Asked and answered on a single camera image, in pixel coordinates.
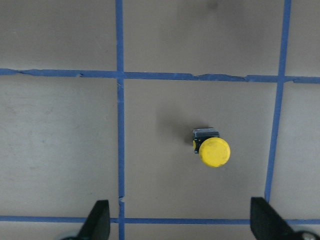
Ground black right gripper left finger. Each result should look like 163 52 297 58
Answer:
76 200 111 240

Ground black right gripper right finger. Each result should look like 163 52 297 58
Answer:
250 197 303 240

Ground yellow push button switch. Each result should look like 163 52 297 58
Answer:
192 127 231 168

